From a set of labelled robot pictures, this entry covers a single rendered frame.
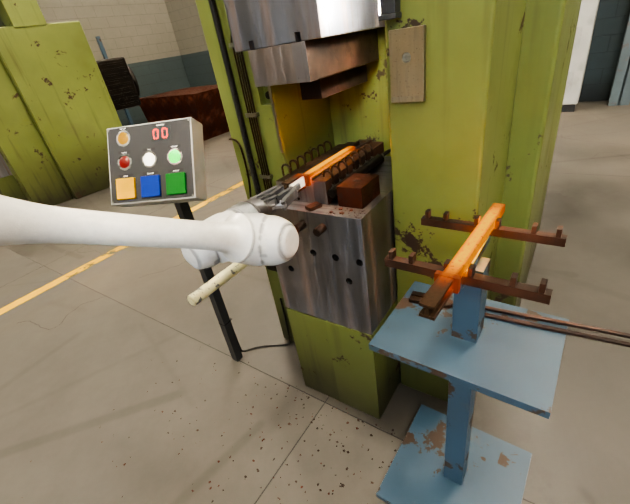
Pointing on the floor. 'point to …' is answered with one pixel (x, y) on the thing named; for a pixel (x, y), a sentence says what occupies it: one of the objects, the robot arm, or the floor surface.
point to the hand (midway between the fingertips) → (294, 184)
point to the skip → (208, 99)
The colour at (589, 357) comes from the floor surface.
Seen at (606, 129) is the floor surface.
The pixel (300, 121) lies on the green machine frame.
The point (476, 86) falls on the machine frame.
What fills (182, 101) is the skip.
